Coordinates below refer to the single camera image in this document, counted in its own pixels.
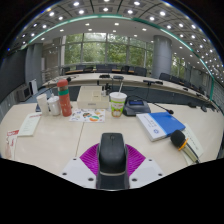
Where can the red and white leaflet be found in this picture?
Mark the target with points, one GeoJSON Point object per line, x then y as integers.
{"type": "Point", "coordinates": [11, 143]}

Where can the white cardboard box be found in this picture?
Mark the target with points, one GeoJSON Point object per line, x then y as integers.
{"type": "Point", "coordinates": [91, 100]}

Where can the black handheld microphone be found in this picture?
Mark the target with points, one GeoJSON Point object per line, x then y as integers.
{"type": "Point", "coordinates": [178, 138]}

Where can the red bottle with green band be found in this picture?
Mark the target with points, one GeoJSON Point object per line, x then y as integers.
{"type": "Point", "coordinates": [64, 98]}

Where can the grey desk microphone console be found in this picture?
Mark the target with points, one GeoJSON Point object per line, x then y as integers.
{"type": "Point", "coordinates": [136, 108]}

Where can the dark grey computer mouse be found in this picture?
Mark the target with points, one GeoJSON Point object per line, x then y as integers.
{"type": "Point", "coordinates": [112, 156]}

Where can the white paper sheet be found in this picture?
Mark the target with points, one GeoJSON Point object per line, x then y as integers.
{"type": "Point", "coordinates": [196, 140]}

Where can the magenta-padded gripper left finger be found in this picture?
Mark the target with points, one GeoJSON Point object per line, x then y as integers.
{"type": "Point", "coordinates": [88, 158]}

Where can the colourful sticker sheet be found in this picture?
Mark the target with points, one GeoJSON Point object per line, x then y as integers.
{"type": "Point", "coordinates": [87, 115]}

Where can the long curved conference desk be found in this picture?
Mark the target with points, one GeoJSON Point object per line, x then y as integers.
{"type": "Point", "coordinates": [133, 81]}

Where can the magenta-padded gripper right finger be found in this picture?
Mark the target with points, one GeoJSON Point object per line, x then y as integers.
{"type": "Point", "coordinates": [136, 160]}

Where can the ceiling lights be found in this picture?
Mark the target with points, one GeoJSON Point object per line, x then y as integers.
{"type": "Point", "coordinates": [133, 16]}

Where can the white booklet with red header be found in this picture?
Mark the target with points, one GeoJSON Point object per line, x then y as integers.
{"type": "Point", "coordinates": [30, 124]}

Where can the black desk microphone console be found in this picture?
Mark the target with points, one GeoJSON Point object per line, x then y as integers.
{"type": "Point", "coordinates": [38, 107]}

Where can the white lidded mug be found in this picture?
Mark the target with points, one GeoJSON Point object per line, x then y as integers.
{"type": "Point", "coordinates": [54, 106]}

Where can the green printed paper cup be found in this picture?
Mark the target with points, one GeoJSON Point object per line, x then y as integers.
{"type": "Point", "coordinates": [117, 105]}

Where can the dark office chairs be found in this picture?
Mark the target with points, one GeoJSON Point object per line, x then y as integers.
{"type": "Point", "coordinates": [140, 70]}

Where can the white paper cup stack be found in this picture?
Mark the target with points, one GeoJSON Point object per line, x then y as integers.
{"type": "Point", "coordinates": [42, 105]}

